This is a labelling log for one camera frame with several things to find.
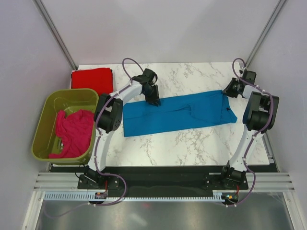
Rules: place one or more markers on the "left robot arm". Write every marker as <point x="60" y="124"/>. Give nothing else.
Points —
<point x="108" y="117"/>

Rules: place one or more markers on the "pink t shirt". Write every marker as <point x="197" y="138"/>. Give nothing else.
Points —
<point x="75" y="131"/>

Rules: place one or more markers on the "right aluminium frame post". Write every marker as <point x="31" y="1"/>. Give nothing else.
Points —
<point x="265" y="31"/>

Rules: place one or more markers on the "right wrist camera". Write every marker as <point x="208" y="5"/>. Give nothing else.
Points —
<point x="248" y="76"/>

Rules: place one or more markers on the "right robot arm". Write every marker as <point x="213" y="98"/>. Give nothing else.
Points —
<point x="259" y="117"/>

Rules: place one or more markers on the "folded red t shirt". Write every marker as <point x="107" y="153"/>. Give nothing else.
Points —
<point x="98" y="79"/>

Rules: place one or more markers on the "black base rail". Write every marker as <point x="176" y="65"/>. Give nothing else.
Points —
<point x="156" y="181"/>

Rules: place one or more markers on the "olive green plastic bin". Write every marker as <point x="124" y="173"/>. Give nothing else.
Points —
<point x="45" y="140"/>

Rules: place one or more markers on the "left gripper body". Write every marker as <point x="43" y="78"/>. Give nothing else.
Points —
<point x="152" y="89"/>

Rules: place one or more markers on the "aluminium frame post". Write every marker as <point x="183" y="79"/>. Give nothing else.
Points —
<point x="265" y="31"/>
<point x="54" y="31"/>

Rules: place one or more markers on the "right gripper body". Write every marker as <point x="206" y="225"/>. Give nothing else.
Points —
<point x="234" y="84"/>

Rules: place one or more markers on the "left aluminium frame post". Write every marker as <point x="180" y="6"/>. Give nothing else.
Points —
<point x="54" y="31"/>

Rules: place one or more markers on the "blue t shirt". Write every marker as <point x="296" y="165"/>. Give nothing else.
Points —
<point x="205" y="109"/>

